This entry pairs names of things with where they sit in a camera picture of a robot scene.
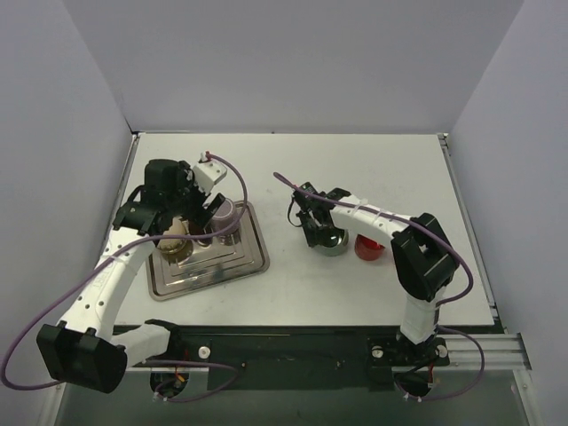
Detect mauve cylindrical mug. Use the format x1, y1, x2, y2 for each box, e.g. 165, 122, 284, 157
209, 199, 240, 246

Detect teal glazed mug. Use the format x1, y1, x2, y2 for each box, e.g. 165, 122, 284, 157
314, 229, 349, 256

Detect red mug black handle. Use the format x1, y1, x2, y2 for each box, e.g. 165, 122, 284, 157
354, 234, 385, 262

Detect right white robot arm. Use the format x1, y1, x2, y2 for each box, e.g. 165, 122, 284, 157
292, 183, 458, 363

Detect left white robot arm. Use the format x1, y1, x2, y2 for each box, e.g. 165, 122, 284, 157
36, 157, 227, 393

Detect small brown mug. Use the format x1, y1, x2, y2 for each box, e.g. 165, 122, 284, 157
187, 221, 212, 247

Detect cream beige mug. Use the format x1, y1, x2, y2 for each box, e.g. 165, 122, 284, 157
156, 217, 192, 263

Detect stainless steel tray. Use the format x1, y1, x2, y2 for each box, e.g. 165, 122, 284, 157
146, 201, 270, 301

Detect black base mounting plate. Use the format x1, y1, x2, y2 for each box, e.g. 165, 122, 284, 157
148, 326, 450, 391

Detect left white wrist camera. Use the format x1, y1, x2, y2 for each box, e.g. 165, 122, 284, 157
192, 152, 227, 194

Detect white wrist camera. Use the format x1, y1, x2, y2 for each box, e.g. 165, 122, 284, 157
298, 182, 319, 199
192, 152, 227, 194

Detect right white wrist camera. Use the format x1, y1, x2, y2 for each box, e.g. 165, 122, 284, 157
298, 182, 319, 199

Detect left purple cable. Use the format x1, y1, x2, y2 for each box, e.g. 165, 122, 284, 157
0, 153, 249, 404

